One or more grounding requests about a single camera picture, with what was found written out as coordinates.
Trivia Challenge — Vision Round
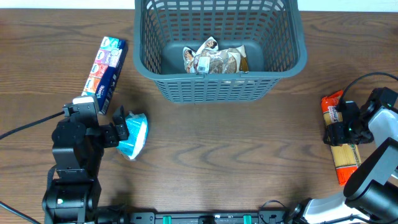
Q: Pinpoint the orange spaghetti packet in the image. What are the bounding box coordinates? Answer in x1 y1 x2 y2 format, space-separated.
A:
321 90 361 186

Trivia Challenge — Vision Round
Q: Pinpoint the teal white pouch right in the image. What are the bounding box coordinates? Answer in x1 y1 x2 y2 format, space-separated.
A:
116 111 148 161

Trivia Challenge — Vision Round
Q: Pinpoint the brown white grain bag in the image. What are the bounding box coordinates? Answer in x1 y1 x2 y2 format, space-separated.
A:
182 46 249 74
190 37 249 74

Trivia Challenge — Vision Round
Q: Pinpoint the Kleenex tissue multipack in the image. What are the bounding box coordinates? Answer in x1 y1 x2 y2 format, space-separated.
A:
81 36 128 114

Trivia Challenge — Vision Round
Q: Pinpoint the grey plastic mesh basket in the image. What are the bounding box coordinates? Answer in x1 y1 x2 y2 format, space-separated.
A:
133 0 307 103

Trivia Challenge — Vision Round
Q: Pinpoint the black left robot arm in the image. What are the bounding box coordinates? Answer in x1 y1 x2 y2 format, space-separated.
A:
42 103 129 223

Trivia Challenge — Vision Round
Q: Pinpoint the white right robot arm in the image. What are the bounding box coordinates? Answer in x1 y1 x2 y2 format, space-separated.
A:
292 87 397 223

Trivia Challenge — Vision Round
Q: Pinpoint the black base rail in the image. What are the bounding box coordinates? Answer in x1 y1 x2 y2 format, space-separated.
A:
95 200 303 224

